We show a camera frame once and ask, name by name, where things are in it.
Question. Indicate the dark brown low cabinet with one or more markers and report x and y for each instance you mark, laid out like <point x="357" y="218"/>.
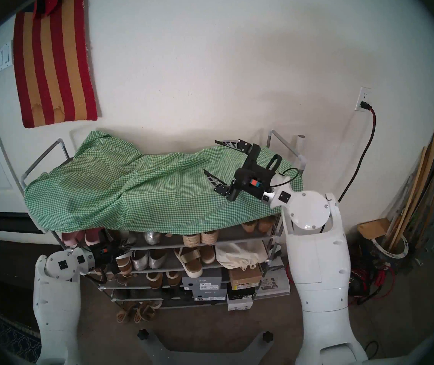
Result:
<point x="11" y="276"/>

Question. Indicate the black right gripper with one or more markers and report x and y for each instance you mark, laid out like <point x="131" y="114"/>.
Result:
<point x="253" y="178"/>

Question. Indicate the brown cardboard piece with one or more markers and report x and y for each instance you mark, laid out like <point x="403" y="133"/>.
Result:
<point x="373" y="227"/>

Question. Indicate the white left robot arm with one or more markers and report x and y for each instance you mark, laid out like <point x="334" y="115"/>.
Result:
<point x="55" y="311"/>

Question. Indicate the white labelled shoebox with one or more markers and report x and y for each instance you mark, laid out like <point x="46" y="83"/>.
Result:
<point x="239" y="304"/>

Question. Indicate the striped fabric flag hanging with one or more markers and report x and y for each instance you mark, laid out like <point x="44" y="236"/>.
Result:
<point x="49" y="64"/>

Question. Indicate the wooden trim sticks bundle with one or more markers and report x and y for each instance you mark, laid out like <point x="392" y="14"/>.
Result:
<point x="430" y="170"/>

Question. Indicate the black shoebox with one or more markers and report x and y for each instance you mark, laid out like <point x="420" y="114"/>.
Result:
<point x="239" y="294"/>

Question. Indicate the red glitter ribbon bow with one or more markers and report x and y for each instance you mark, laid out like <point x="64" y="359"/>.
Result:
<point x="51" y="1"/>

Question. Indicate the grey Vionic shoebox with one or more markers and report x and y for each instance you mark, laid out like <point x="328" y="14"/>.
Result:
<point x="201" y="280"/>
<point x="211" y="293"/>

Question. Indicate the tan fringed sandal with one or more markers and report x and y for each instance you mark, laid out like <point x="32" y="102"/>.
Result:
<point x="144" y="313"/>
<point x="125" y="314"/>

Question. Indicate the green gingham cloth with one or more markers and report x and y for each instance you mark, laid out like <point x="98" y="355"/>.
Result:
<point x="144" y="193"/>

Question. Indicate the grey metal shoe rack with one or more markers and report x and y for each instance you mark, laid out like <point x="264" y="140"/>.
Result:
<point x="232" y="233"/>

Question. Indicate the brown cardboard shoebox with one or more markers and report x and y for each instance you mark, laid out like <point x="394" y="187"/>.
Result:
<point x="244" y="277"/>

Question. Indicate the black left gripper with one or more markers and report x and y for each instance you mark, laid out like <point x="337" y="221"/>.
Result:
<point x="104" y="257"/>

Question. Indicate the red black power tool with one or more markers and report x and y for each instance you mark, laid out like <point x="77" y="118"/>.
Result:
<point x="365" y="269"/>

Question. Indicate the white light switch plate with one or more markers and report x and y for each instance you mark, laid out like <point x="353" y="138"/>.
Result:
<point x="4" y="58"/>

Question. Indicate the plain silver flat shoe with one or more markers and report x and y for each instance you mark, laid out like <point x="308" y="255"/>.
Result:
<point x="140" y="261"/>
<point x="158" y="258"/>

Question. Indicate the brown slip-on shoe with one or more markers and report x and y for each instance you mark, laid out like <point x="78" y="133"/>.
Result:
<point x="173" y="279"/>
<point x="154" y="280"/>

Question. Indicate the white slip-on shoe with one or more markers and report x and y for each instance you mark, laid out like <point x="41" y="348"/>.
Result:
<point x="156" y="304"/>

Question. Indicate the black base knob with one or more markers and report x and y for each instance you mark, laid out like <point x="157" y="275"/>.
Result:
<point x="143" y="334"/>
<point x="268" y="336"/>

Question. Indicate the tan cork wedge shoe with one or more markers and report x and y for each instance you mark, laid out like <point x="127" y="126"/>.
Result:
<point x="266" y="223"/>
<point x="250" y="226"/>

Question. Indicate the white wall outlet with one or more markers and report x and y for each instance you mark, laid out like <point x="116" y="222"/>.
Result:
<point x="365" y="94"/>

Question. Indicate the blue patterned rug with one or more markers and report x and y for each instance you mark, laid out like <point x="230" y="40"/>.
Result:
<point x="15" y="341"/>

